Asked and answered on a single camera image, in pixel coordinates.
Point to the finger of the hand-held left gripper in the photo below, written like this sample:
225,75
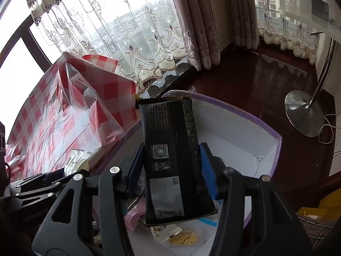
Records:
40,190
45,178

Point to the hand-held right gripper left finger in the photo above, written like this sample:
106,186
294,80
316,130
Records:
134,165

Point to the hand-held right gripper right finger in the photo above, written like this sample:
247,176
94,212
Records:
207,170

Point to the small white green snack packet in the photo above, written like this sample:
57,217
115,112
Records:
77,158

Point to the purple cardboard box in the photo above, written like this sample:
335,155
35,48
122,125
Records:
239,144

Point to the white blue-dotted snack packet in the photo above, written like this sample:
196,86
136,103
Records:
207,221

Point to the long black snack packet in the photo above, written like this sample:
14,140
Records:
170,128

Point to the pink snack packet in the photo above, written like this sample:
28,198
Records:
133,217

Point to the clear yellow biscuit packet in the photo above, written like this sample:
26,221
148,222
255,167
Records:
185,237

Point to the red white checked tablecloth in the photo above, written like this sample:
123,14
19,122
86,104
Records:
53,112

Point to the chrome stand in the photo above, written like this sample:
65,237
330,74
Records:
301,112

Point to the plaid cloth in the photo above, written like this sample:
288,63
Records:
311,229

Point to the yellow object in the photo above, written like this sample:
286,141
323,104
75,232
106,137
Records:
327,205

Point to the white lace curtain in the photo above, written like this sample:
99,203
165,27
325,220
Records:
120,18
282,32

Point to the patterned mauve curtain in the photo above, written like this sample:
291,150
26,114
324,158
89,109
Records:
213,18

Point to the white desk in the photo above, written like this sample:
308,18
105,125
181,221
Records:
301,16

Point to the dark flat device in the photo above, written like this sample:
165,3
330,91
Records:
319,6

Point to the dark window frame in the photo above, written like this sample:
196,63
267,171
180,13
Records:
34,42

